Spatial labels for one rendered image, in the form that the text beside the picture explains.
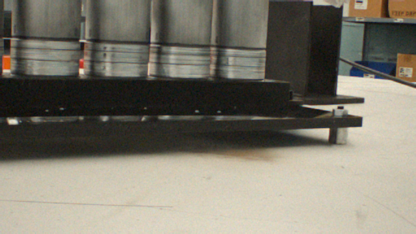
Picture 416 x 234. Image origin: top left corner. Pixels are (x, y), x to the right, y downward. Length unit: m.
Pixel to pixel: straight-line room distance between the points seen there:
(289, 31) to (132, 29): 0.21
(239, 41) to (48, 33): 0.08
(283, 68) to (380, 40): 4.82
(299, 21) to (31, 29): 0.24
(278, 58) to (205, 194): 0.30
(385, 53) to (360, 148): 4.99
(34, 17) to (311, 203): 0.12
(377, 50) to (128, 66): 5.05
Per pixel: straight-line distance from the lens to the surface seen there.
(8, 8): 2.96
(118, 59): 0.24
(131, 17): 0.24
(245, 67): 0.27
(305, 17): 0.44
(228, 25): 0.27
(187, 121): 0.21
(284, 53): 0.45
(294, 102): 0.29
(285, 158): 0.22
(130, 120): 0.20
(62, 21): 0.23
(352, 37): 5.38
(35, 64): 0.23
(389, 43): 5.23
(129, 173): 0.18
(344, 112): 0.26
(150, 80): 0.25
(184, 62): 0.26
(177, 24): 0.26
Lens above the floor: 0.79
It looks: 7 degrees down
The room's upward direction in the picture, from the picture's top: 3 degrees clockwise
